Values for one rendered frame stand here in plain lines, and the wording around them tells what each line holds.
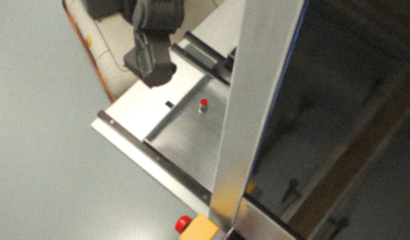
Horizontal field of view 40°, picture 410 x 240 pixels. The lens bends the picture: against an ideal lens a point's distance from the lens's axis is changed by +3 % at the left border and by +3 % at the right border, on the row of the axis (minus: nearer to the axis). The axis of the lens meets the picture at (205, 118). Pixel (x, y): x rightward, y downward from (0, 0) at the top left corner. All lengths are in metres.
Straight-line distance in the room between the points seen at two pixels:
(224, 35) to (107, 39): 0.84
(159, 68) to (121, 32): 1.33
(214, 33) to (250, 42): 0.95
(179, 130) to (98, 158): 0.99
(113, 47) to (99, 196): 0.61
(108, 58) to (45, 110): 0.42
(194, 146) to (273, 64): 0.79
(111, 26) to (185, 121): 1.02
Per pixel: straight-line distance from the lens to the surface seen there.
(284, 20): 0.57
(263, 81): 0.67
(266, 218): 1.00
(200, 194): 1.33
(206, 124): 1.43
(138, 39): 1.08
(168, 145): 1.40
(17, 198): 2.37
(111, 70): 2.25
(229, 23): 1.61
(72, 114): 2.48
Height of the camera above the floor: 2.14
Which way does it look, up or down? 62 degrees down
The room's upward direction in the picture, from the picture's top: 6 degrees clockwise
